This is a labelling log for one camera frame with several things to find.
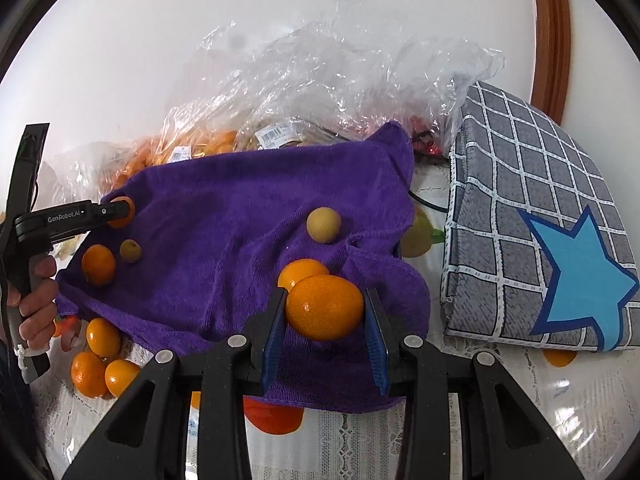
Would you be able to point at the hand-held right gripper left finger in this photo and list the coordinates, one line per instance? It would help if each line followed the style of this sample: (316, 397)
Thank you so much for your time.
(274, 345)

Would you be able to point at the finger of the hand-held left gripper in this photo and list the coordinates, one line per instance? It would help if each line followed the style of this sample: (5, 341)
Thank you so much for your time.
(115, 212)

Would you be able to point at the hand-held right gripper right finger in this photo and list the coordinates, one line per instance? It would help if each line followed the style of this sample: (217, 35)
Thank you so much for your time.
(376, 355)

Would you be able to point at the orange kumquat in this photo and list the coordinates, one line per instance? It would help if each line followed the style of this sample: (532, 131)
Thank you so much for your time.
(300, 272)
(89, 374)
(324, 306)
(98, 264)
(122, 224)
(121, 377)
(103, 337)

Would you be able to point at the small tan longan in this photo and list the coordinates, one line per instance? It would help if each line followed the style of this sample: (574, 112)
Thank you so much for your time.
(130, 250)

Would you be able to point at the person's left hand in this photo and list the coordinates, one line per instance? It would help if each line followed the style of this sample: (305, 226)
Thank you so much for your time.
(40, 310)

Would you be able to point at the clear plastic bag of kumquats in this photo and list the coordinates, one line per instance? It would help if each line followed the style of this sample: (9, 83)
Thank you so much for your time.
(150, 155)

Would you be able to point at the purple towel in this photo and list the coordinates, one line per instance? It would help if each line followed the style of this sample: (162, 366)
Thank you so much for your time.
(225, 220)

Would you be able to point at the grey checked cushion blue star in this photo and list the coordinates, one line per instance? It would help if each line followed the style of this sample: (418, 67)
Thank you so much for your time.
(500, 210)

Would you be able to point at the clear plastic bag of longans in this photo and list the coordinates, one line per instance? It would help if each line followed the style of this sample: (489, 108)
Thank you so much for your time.
(300, 70)

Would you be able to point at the clear plastic bag red fruit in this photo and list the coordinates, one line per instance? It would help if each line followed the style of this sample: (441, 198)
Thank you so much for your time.
(440, 85)

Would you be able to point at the brown wooden door frame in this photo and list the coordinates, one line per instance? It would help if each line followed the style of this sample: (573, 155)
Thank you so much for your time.
(550, 35)

